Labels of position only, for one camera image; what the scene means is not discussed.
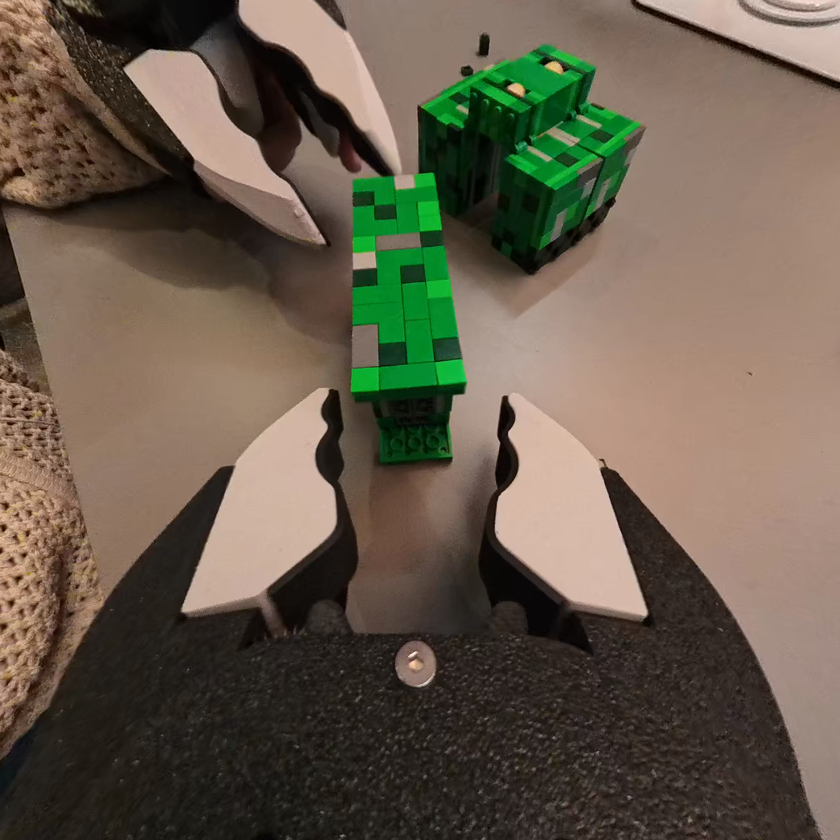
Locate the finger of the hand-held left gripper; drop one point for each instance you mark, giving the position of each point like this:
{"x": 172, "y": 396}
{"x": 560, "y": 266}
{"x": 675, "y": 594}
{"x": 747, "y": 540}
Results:
{"x": 341, "y": 59}
{"x": 177, "y": 105}

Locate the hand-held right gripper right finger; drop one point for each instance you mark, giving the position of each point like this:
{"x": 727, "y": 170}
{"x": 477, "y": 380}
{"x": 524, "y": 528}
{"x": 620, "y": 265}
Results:
{"x": 564, "y": 531}

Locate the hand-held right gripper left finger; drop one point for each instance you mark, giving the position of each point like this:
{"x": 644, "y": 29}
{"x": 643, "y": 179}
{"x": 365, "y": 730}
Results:
{"x": 269, "y": 518}

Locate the green lego legs assembly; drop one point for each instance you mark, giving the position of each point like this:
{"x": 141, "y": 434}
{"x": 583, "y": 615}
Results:
{"x": 544, "y": 157}

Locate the green lego body block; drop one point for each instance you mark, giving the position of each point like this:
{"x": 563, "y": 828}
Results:
{"x": 400, "y": 295}

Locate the person's left forearm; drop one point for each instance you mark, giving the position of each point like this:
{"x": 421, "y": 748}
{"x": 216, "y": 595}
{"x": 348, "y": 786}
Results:
{"x": 39, "y": 118}

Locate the person's left hand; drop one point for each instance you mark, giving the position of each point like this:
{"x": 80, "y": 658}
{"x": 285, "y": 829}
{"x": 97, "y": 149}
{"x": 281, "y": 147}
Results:
{"x": 282, "y": 131}

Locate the person's beige knit sweater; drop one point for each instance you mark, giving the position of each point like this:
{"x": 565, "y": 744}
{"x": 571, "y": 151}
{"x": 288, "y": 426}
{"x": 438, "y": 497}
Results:
{"x": 39, "y": 558}

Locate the white book stand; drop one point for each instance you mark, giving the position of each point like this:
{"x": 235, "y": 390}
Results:
{"x": 735, "y": 33}

